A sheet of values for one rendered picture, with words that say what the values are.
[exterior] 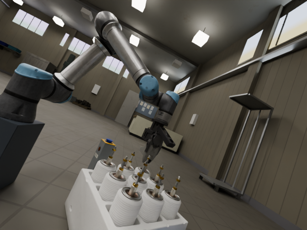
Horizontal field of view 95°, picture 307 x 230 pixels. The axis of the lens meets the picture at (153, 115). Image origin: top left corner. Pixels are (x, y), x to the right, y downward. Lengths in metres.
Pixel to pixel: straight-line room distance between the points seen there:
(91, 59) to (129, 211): 0.70
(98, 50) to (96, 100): 10.49
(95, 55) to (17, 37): 13.48
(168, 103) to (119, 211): 0.46
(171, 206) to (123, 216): 0.23
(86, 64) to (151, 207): 0.73
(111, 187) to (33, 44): 13.29
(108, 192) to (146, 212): 0.16
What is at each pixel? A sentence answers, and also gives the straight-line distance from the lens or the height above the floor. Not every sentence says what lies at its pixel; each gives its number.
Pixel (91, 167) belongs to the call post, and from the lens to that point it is 0.92.
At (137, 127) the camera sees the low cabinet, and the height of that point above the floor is 0.37.
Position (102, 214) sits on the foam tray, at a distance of 0.57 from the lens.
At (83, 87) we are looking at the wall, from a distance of 11.63.
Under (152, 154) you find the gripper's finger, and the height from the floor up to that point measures 0.38.
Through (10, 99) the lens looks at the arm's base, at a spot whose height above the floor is 0.37.
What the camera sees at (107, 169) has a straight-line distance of 0.71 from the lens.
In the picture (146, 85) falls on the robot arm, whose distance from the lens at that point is 0.55.
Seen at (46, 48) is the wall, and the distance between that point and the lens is 13.24.
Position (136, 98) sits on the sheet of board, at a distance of 10.94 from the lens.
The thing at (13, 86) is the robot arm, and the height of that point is 0.42.
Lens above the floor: 0.48
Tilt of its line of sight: 6 degrees up
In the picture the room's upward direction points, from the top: 24 degrees clockwise
